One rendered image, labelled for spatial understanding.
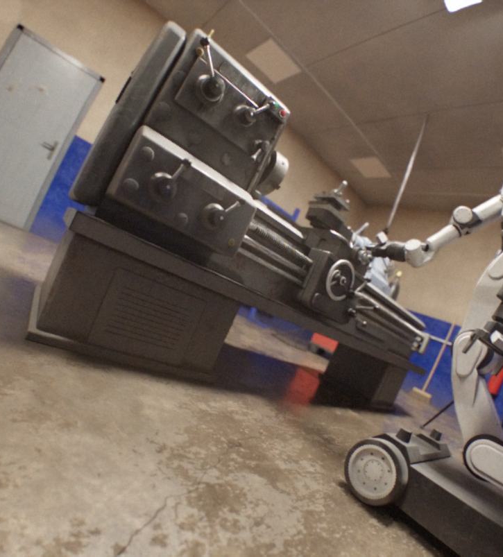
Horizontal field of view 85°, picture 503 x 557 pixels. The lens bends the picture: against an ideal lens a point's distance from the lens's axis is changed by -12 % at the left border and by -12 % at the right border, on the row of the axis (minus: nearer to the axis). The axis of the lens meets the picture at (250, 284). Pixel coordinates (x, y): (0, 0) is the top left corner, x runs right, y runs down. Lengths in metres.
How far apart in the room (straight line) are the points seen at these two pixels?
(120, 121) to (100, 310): 0.67
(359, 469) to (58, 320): 1.12
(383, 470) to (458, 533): 0.25
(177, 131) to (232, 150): 0.25
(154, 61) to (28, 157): 3.28
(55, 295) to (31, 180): 3.32
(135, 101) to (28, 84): 3.42
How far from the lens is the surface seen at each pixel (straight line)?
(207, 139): 1.33
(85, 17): 5.03
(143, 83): 1.29
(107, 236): 1.06
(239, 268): 1.46
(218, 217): 1.11
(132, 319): 1.24
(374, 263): 2.46
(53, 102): 4.57
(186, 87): 1.33
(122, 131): 1.23
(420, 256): 1.50
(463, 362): 1.21
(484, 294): 1.30
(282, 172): 1.70
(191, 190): 1.14
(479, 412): 1.24
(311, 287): 1.56
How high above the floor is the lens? 0.45
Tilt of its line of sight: 1 degrees up
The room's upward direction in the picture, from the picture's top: 24 degrees clockwise
